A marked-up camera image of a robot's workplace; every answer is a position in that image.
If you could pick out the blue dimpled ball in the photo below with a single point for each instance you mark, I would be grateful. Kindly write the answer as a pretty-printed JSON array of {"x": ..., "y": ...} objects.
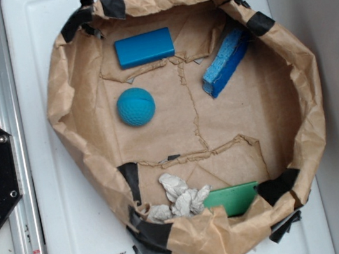
[{"x": 136, "y": 107}]

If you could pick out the blue sponge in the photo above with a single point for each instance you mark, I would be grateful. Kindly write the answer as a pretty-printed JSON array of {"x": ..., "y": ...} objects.
[{"x": 230, "y": 54}]

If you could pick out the green rectangular block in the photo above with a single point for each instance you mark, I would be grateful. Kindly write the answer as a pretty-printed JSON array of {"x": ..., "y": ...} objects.
[{"x": 235, "y": 199}]

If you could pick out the crumpled white paper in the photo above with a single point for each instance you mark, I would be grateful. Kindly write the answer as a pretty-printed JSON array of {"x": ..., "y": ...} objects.
[{"x": 185, "y": 201}]

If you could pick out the blue rectangular block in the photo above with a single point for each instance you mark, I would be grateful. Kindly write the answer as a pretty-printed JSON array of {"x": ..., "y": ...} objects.
[{"x": 144, "y": 48}]

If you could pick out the brown paper bag bin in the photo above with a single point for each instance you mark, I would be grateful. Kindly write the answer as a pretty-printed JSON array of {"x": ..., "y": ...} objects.
[{"x": 267, "y": 125}]

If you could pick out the aluminium rail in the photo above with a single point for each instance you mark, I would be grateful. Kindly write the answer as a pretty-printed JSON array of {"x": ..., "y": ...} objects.
[{"x": 25, "y": 220}]

